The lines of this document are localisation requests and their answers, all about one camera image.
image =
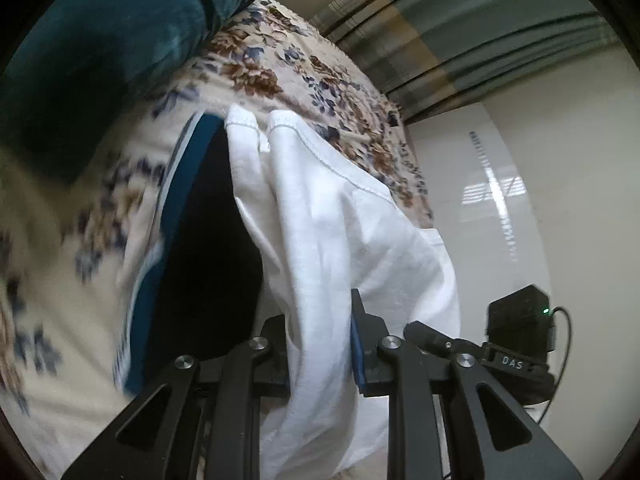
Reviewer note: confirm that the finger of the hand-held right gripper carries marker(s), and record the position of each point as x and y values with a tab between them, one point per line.
435	337

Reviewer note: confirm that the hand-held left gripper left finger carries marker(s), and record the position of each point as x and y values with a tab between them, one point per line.
275	360

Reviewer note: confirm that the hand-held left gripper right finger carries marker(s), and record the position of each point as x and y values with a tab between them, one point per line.
357	355

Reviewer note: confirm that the white t-shirt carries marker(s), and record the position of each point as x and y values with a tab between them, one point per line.
325	235

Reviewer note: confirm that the white glossy headboard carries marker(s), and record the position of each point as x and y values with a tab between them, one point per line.
475	260

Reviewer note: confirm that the navy striped folded sweater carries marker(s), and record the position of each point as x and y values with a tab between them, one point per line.
210	260

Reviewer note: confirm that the floral bed sheet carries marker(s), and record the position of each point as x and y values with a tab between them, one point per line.
50	260

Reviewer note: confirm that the wide grey-green curtain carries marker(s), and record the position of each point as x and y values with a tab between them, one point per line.
475	25

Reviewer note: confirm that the teal velvet quilt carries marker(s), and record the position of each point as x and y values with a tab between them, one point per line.
100	50

